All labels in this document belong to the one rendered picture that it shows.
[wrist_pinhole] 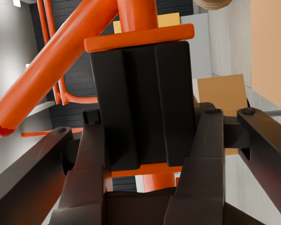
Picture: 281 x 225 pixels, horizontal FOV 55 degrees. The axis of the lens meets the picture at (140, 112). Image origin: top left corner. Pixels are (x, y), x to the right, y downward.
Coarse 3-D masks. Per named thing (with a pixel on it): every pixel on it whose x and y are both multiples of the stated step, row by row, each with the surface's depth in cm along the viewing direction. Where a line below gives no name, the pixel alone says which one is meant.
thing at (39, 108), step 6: (24, 0) 989; (30, 0) 1000; (48, 102) 1085; (54, 102) 1118; (36, 108) 960; (42, 108) 1007; (30, 114) 916; (54, 204) 1081; (48, 216) 1001; (48, 222) 965
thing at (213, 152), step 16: (208, 112) 15; (208, 128) 13; (208, 144) 11; (192, 160) 9; (208, 160) 9; (224, 160) 12; (192, 176) 8; (208, 176) 8; (224, 176) 10; (176, 192) 7; (192, 192) 7; (208, 192) 7; (224, 192) 9; (176, 208) 6; (192, 208) 6; (208, 208) 6; (176, 224) 6; (192, 224) 6; (208, 224) 5
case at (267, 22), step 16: (256, 0) 32; (272, 0) 28; (256, 16) 33; (272, 16) 28; (256, 32) 33; (272, 32) 29; (256, 48) 34; (272, 48) 29; (256, 64) 35; (272, 64) 29; (256, 80) 35; (272, 80) 30; (272, 96) 30
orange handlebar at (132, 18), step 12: (120, 0) 15; (132, 0) 15; (144, 0) 15; (120, 12) 15; (132, 12) 15; (144, 12) 15; (156, 12) 15; (120, 24) 16; (132, 24) 15; (144, 24) 15; (156, 24) 15; (144, 180) 18; (156, 180) 18; (168, 180) 18
